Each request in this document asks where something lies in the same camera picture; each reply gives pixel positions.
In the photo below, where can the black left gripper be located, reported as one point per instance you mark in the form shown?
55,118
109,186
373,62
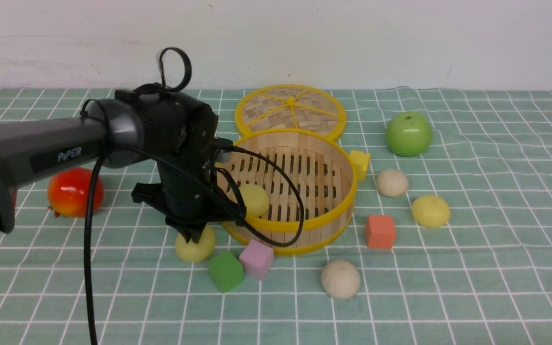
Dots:
178,133

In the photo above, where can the white bun front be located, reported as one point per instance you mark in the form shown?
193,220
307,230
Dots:
340,279

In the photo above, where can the white bun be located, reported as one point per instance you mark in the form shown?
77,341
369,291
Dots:
392,183
340,279

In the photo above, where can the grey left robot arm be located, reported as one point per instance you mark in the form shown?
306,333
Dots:
35,150

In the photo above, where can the bamboo steamer tray yellow rims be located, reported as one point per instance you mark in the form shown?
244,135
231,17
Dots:
311,183

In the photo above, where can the woven steamer lid yellow rim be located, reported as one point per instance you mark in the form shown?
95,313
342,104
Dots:
290,106

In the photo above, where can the green foam cube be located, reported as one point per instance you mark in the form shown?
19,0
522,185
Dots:
226,271

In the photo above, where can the pink foam cube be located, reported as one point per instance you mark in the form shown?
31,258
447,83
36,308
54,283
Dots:
257,259

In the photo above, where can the red yellow pomegranate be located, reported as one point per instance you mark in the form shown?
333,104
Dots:
68,191

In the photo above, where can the yellow foam block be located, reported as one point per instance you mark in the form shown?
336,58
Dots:
360,160

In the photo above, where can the orange foam cube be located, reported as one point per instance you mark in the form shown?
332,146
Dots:
380,232

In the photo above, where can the green apple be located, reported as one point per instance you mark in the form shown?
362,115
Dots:
409,134

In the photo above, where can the green checkered tablecloth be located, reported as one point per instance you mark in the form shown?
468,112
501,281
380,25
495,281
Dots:
484,278

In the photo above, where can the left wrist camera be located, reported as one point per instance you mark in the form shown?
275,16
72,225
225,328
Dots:
221,150

